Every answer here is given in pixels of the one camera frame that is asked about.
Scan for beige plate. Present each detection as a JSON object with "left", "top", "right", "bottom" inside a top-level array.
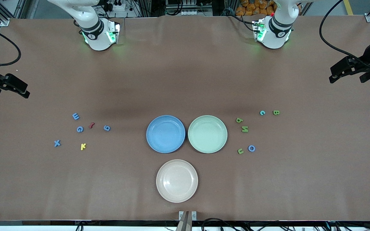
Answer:
[{"left": 156, "top": 159, "right": 198, "bottom": 203}]

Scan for orange packets pile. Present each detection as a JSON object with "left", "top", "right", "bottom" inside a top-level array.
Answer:
[{"left": 235, "top": 0, "right": 275, "bottom": 16}]

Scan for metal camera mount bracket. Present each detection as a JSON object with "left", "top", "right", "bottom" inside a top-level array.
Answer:
[{"left": 179, "top": 210, "right": 197, "bottom": 231}]

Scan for brown table cover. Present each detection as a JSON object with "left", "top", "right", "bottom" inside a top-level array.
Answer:
[{"left": 0, "top": 14, "right": 370, "bottom": 222}]

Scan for blue plate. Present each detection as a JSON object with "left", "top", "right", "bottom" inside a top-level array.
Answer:
[{"left": 146, "top": 115, "right": 186, "bottom": 153}]

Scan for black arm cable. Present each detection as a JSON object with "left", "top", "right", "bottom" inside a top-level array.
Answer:
[
  {"left": 319, "top": 0, "right": 370, "bottom": 69},
  {"left": 0, "top": 20, "right": 22, "bottom": 67}
]

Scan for long white power strip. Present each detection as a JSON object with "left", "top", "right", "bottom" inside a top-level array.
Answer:
[{"left": 181, "top": 10, "right": 213, "bottom": 16}]

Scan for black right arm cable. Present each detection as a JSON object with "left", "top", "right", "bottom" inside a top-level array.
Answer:
[{"left": 0, "top": 20, "right": 22, "bottom": 67}]

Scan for base connector box green light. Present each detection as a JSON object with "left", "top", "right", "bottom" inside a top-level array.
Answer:
[
  {"left": 106, "top": 22, "right": 120, "bottom": 44},
  {"left": 252, "top": 20, "right": 266, "bottom": 41}
]

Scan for black floor cable loop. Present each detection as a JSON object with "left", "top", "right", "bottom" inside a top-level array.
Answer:
[{"left": 201, "top": 218, "right": 237, "bottom": 231}]

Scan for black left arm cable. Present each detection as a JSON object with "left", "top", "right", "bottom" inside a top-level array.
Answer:
[{"left": 319, "top": 0, "right": 370, "bottom": 69}]

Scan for green plate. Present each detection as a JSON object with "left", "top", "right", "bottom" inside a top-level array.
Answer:
[{"left": 188, "top": 115, "right": 228, "bottom": 154}]

